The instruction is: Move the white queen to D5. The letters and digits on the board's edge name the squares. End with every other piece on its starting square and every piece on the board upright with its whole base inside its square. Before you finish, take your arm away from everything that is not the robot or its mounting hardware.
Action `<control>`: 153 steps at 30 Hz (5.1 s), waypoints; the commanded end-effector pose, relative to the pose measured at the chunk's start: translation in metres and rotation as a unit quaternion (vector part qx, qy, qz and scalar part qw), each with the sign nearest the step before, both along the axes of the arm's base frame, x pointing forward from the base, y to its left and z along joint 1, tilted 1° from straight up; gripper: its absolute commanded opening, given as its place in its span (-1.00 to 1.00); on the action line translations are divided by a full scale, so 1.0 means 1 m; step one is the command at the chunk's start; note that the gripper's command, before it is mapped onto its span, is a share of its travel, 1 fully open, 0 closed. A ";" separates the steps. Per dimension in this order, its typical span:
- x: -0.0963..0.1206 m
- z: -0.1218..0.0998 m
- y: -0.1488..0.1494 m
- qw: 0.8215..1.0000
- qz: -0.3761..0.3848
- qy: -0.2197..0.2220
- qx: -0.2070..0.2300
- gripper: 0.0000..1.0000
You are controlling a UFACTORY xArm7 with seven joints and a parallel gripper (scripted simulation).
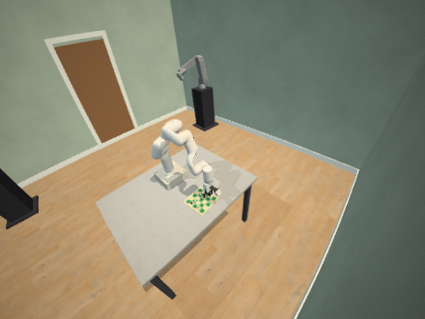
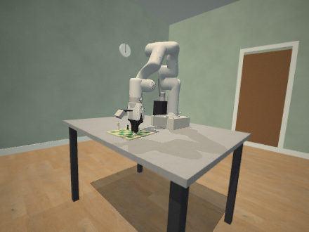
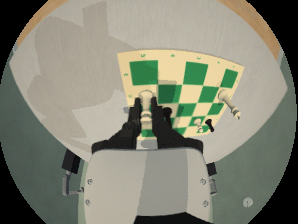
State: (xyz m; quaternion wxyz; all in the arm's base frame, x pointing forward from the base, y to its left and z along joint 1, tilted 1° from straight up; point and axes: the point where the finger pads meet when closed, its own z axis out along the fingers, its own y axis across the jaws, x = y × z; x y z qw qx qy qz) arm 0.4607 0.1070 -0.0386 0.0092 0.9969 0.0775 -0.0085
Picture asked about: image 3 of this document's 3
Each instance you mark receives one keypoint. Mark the green and cream chessboard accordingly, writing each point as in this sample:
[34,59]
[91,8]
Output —
[187,82]

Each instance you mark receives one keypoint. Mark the white chess piece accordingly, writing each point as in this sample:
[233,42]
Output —
[223,96]
[145,97]

